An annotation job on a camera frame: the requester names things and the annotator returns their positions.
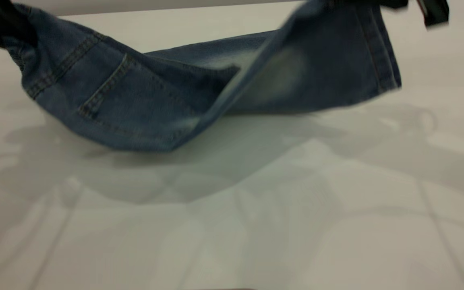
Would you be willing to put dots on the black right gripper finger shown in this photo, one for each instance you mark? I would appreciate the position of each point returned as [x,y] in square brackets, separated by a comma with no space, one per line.
[393,3]
[435,12]

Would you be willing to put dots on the blue denim shorts with print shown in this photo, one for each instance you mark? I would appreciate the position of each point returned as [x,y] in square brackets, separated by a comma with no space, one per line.
[135,100]

